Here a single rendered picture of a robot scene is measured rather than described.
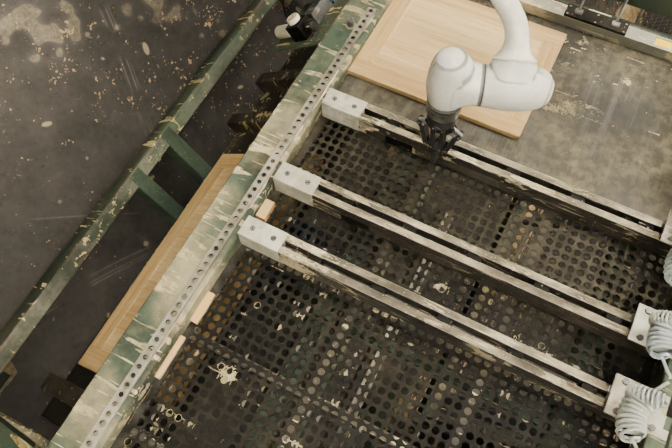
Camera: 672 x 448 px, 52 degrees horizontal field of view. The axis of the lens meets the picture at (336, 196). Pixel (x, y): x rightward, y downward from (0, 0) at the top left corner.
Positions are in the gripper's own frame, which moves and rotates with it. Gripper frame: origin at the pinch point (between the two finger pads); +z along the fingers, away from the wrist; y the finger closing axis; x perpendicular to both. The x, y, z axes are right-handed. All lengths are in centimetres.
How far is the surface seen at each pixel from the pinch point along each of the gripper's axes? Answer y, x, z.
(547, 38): 14, 59, 7
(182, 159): -92, -12, 54
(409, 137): -8.9, 2.2, 1.2
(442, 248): 13.3, -25.5, 1.2
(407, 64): -22.0, 30.3, 6.9
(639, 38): 40, 70, 4
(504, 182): 20.5, 1.9, 3.8
